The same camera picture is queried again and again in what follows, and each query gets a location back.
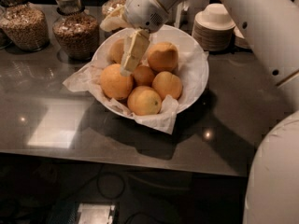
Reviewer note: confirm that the orange back left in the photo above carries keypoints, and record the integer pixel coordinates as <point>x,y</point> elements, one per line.
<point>116,51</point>

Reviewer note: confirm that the small orange centre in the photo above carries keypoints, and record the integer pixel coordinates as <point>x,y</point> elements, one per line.
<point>143,76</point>

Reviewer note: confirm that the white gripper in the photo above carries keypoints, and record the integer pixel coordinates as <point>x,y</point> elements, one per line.
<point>144,7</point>

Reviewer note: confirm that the orange front left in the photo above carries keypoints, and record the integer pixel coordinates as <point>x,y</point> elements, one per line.
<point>114,84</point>

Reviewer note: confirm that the glass cereal jar middle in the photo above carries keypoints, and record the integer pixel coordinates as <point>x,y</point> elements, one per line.
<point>76,31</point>

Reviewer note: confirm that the short stack paper bowls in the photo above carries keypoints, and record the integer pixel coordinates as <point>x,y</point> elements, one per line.
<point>240,40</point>

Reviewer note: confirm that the tall stack paper bowls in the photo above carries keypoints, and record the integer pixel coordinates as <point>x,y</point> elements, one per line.
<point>213,28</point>

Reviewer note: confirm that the glass jar far left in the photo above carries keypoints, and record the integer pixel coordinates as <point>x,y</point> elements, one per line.
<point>4,39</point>

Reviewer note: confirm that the orange back right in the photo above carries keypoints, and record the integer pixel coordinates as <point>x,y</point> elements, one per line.
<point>163,56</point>

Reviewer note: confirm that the glass cereal jar left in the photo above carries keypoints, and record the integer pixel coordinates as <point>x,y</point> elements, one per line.
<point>24,25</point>

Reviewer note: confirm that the grey box under table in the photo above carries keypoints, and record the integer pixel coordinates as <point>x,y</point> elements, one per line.
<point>84,213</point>

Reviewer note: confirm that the white paper liner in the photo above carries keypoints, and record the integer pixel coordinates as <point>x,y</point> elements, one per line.
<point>85,80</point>

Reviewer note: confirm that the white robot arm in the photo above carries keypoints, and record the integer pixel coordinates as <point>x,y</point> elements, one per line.
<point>271,28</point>

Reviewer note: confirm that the white appliance behind bottle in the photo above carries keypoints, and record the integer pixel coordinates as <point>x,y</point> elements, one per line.
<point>183,14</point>

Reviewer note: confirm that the white bowl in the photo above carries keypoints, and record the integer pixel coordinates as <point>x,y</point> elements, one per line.
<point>192,67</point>

